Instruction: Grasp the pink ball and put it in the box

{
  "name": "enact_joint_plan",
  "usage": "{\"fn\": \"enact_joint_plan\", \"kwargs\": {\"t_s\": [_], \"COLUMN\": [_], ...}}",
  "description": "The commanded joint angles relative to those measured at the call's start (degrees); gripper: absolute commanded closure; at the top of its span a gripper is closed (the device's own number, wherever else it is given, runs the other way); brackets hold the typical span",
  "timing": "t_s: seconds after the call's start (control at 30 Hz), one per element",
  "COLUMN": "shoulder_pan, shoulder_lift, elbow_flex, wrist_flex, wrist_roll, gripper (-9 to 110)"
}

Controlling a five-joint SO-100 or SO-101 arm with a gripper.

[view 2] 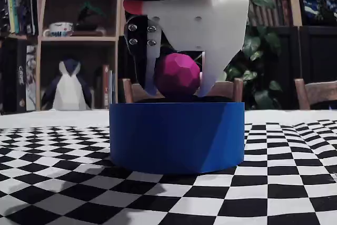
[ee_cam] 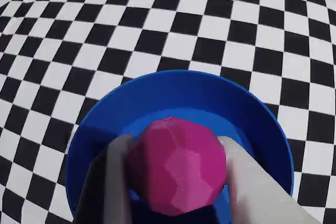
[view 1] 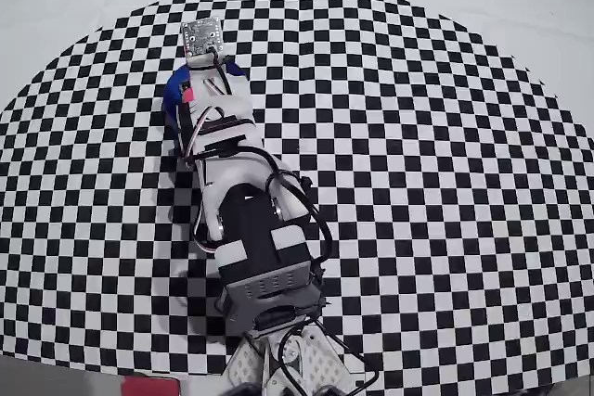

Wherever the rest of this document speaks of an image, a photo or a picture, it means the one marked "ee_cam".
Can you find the blue round box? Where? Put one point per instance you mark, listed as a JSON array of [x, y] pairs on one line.
[[183, 93]]

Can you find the black white checkered mat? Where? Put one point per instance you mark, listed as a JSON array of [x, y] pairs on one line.
[[168, 24]]

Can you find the pink faceted ball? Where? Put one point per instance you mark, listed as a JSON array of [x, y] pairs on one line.
[[178, 166]]

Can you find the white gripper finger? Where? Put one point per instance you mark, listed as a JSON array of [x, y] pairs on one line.
[[252, 197], [115, 182]]

